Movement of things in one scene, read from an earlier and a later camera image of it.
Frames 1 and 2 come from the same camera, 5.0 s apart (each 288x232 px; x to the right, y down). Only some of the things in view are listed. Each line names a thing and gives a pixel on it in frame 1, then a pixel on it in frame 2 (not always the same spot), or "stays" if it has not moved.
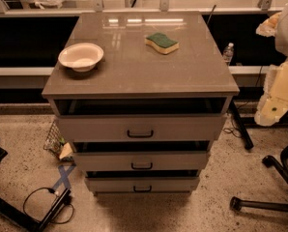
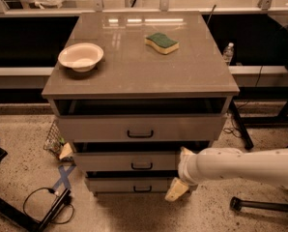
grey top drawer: [141, 128] stays
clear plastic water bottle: [228, 52] stays
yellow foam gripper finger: [269, 26] → [187, 152]
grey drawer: [144, 160] stays
